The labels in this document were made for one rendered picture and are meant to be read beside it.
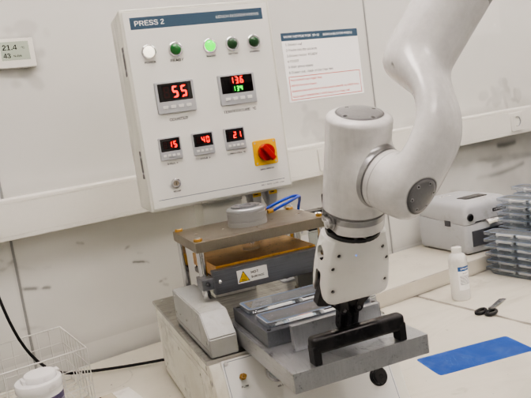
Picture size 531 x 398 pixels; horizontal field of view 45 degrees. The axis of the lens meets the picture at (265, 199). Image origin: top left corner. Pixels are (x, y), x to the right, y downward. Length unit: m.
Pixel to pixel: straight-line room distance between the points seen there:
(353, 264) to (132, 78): 0.68
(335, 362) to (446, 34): 0.46
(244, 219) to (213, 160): 0.20
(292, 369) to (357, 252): 0.19
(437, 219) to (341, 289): 1.31
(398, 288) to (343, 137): 1.10
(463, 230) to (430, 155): 1.34
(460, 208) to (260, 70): 0.91
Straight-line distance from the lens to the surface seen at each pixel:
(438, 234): 2.17
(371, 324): 0.93
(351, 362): 0.93
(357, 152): 0.78
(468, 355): 1.47
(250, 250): 1.27
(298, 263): 1.22
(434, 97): 0.77
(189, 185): 1.37
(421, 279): 1.89
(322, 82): 2.05
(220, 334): 1.10
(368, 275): 0.89
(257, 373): 1.11
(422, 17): 0.83
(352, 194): 0.79
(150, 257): 1.77
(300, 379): 0.90
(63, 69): 1.71
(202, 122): 1.37
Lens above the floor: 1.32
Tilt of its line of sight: 8 degrees down
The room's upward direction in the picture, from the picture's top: 8 degrees counter-clockwise
